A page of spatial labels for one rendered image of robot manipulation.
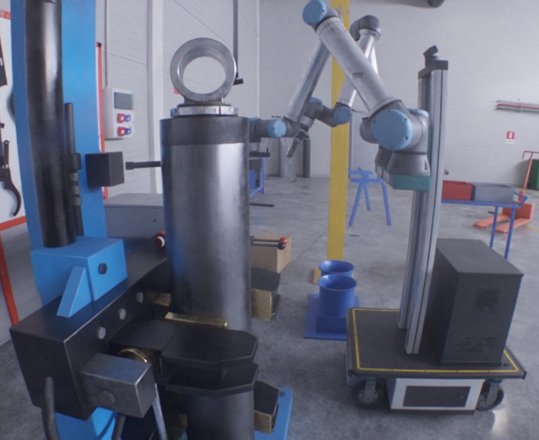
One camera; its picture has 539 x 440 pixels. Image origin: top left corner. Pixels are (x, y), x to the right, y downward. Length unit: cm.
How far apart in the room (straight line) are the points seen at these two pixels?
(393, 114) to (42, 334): 123
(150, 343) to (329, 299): 193
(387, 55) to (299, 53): 276
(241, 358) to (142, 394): 21
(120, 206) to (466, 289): 153
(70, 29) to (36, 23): 18
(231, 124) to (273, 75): 1102
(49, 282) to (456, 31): 1245
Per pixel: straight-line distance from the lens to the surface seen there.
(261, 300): 103
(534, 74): 1355
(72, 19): 111
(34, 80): 91
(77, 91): 108
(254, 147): 178
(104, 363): 78
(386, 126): 136
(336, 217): 342
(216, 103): 82
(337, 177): 335
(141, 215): 132
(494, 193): 380
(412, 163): 153
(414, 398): 199
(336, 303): 260
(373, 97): 142
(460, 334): 191
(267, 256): 368
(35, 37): 93
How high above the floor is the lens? 143
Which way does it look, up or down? 14 degrees down
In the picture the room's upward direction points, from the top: straight up
